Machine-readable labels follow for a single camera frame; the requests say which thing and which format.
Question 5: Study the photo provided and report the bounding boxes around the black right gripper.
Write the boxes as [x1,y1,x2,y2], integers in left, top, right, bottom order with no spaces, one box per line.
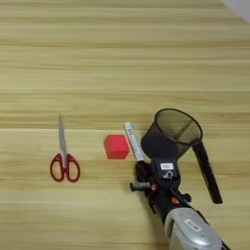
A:
[129,160,193,226]

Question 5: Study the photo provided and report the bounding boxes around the red-handled steel scissors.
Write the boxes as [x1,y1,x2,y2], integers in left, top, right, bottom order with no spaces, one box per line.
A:
[49,113,82,184]

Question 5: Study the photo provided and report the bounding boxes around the white marker with black cap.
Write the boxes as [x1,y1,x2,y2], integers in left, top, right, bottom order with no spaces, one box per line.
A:
[123,121,148,175]

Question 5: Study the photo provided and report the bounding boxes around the black marker pen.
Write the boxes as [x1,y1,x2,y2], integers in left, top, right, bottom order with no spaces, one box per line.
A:
[191,140,225,205]

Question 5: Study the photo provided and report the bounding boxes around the red cube block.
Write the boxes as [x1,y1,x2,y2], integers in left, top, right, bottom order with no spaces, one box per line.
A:
[103,134,131,161]

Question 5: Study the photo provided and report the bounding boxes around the black mesh pen cup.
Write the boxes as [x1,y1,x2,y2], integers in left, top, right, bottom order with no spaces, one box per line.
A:
[140,107,204,166]

